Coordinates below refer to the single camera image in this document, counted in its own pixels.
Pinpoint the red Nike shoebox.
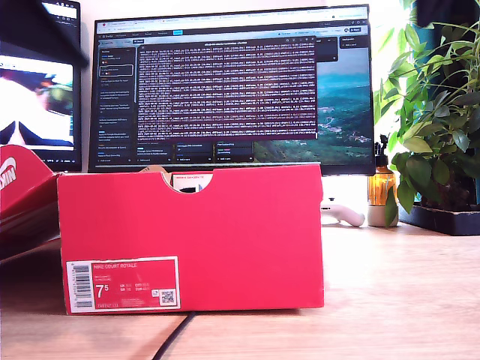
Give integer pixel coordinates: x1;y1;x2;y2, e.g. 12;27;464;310
0;144;326;315

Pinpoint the small black computer monitor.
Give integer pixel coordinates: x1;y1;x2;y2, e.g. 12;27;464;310
0;0;83;173

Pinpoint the brown cardboard insert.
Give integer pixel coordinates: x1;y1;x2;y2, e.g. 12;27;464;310
140;166;176;188

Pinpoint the large black computer monitor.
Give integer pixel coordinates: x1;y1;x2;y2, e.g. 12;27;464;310
87;4;377;176

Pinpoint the white printed paper sheet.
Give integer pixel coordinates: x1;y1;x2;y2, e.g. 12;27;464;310
171;172;214;193

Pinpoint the white handheld controller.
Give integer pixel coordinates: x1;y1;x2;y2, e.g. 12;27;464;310
320;196;367;228

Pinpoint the amber pump bottle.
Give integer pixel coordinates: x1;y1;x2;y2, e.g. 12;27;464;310
369;133;398;207

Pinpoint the small white pot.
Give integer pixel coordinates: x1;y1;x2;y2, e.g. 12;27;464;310
367;204;399;228

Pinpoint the green leafy houseplant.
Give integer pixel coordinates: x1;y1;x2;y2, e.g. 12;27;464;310
374;0;480;213

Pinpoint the black cable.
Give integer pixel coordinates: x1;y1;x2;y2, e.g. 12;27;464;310
151;310;198;360

